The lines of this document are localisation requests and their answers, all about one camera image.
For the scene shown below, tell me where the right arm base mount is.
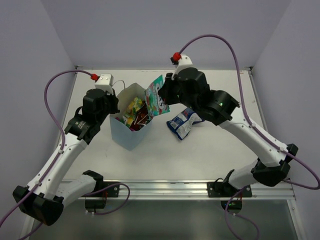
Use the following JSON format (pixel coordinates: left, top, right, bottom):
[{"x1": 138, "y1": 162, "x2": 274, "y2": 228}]
[{"x1": 206, "y1": 177, "x2": 253, "y2": 214}]

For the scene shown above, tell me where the aluminium front rail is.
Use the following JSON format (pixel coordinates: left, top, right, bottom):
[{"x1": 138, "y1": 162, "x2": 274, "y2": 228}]
[{"x1": 59, "y1": 180, "x2": 293, "y2": 200}]

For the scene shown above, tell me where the yellow green Fox's candy bag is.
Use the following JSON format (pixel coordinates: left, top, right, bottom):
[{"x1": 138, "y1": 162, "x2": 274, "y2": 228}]
[{"x1": 121, "y1": 96, "x2": 145, "y2": 128}]

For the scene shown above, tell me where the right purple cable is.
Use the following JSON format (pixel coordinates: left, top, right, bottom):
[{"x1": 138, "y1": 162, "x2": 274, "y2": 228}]
[{"x1": 179, "y1": 33, "x2": 320, "y2": 240}]

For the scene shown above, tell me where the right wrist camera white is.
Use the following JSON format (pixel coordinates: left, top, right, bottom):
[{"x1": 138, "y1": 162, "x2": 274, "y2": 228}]
[{"x1": 170, "y1": 52, "x2": 193, "y2": 75}]

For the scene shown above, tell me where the green mint candy bag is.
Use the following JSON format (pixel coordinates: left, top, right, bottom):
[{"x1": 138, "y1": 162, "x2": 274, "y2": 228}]
[{"x1": 144, "y1": 75, "x2": 170, "y2": 119}]

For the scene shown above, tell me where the blue white snack bag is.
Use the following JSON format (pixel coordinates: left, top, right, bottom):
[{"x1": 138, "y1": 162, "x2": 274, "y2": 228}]
[{"x1": 166, "y1": 107, "x2": 205, "y2": 141}]

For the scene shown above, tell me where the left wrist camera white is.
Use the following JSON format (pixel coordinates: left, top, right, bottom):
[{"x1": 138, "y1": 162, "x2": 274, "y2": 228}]
[{"x1": 94, "y1": 73, "x2": 114, "y2": 95}]

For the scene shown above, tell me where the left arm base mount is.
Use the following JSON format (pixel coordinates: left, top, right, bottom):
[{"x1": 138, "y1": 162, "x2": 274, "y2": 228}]
[{"x1": 82, "y1": 169, "x2": 120, "y2": 213}]

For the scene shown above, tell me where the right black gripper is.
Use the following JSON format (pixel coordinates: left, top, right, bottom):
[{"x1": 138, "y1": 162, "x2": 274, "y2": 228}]
[{"x1": 158, "y1": 71, "x2": 200, "y2": 113}]

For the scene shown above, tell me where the red snack mix bag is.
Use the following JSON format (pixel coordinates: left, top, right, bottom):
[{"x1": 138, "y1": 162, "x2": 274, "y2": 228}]
[{"x1": 129, "y1": 104, "x2": 150, "y2": 132}]

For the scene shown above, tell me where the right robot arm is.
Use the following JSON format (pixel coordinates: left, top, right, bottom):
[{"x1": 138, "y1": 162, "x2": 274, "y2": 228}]
[{"x1": 158, "y1": 67, "x2": 298, "y2": 197}]

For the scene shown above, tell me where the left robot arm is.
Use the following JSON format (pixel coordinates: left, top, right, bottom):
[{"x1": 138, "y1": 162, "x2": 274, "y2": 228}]
[{"x1": 12, "y1": 88, "x2": 119, "y2": 226}]

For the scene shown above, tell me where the light blue paper bag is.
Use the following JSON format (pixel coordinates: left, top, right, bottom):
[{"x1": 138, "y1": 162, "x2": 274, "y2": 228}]
[{"x1": 110, "y1": 83, "x2": 152, "y2": 151}]

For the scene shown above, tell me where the purple cable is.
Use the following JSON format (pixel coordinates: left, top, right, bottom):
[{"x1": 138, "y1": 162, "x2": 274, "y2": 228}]
[
  {"x1": 0, "y1": 70, "x2": 131, "y2": 240},
  {"x1": 179, "y1": 33, "x2": 320, "y2": 240}
]

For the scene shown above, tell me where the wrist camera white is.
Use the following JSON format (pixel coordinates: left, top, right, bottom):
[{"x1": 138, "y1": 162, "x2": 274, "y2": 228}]
[
  {"x1": 170, "y1": 52, "x2": 193, "y2": 75},
  {"x1": 94, "y1": 73, "x2": 114, "y2": 95}
]

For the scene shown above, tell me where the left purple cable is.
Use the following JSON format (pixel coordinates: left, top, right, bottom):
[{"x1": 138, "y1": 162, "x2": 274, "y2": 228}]
[{"x1": 0, "y1": 70, "x2": 131, "y2": 240}]

